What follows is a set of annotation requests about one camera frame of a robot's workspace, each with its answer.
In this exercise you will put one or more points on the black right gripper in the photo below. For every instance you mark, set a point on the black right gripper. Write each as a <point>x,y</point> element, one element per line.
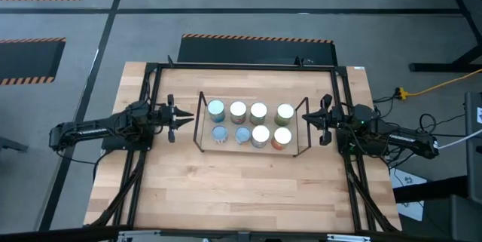
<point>329,119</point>

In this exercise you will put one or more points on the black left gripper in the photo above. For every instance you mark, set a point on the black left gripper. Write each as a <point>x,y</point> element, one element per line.
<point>165,117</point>

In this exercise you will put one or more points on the green label tin can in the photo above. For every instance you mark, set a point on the green label tin can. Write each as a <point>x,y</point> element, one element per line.
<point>285,112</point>

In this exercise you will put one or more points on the orange label tin can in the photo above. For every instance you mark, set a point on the orange label tin can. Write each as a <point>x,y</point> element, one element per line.
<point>216,108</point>

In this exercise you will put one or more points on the orange can white lid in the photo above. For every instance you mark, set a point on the orange can white lid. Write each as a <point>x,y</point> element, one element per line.
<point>282,135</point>

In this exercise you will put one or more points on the blue label tin can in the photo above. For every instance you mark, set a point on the blue label tin can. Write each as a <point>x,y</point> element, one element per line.
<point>220,133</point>

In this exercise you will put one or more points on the tomatoes label tin can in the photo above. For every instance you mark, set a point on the tomatoes label tin can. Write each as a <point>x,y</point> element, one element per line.
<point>238,109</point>

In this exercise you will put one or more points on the peaches label tin can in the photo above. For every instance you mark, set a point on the peaches label tin can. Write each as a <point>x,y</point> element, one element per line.
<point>260,134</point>

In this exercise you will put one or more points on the yellow-green label tin can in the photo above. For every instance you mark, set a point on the yellow-green label tin can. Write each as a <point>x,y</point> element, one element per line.
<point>258,111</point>

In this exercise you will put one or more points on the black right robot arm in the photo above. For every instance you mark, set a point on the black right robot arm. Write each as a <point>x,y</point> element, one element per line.
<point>410,138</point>

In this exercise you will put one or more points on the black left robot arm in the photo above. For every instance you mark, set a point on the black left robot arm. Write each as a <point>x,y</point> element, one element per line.
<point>90,132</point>

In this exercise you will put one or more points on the small white label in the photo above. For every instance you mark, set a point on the small white label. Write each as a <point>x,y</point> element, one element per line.
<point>359,68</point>

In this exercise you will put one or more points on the white paper sheet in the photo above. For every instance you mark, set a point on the white paper sheet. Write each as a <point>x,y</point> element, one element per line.
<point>408,181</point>

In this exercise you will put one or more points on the dark grey equipment cart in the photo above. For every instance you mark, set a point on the dark grey equipment cart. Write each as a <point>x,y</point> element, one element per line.
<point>452,215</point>

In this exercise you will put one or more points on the black furniture leg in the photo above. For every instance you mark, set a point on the black furniture leg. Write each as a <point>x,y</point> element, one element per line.
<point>11,144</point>

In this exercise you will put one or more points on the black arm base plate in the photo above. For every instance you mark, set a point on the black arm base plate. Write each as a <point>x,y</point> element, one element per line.
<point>378,151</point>
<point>113,144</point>

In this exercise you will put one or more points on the black metal table frame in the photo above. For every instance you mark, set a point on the black metal table frame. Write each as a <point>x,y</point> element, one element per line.
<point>244,67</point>

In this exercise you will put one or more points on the silver corner bracket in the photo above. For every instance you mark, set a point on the silver corner bracket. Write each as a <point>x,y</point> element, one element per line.
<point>139,236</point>
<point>346,238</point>

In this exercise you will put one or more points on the black metal stand frame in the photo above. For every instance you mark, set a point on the black metal stand frame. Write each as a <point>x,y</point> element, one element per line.
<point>433,67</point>

